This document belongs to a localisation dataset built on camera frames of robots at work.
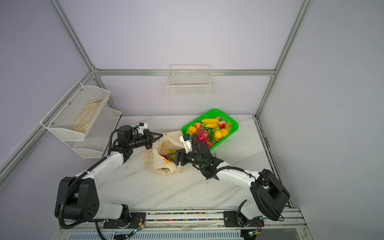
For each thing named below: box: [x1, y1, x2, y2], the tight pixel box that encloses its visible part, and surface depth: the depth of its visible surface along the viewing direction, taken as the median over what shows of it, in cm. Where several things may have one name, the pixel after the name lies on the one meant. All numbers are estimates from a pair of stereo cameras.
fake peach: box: [194, 122, 202, 131], surface depth 104 cm
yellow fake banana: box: [201, 118, 219, 124], surface depth 109 cm
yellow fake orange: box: [188, 126, 198, 134], surface depth 100 cm
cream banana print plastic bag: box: [142, 130, 185, 176], surface depth 75 cm
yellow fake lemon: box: [214, 130, 223, 139], surface depth 99 cm
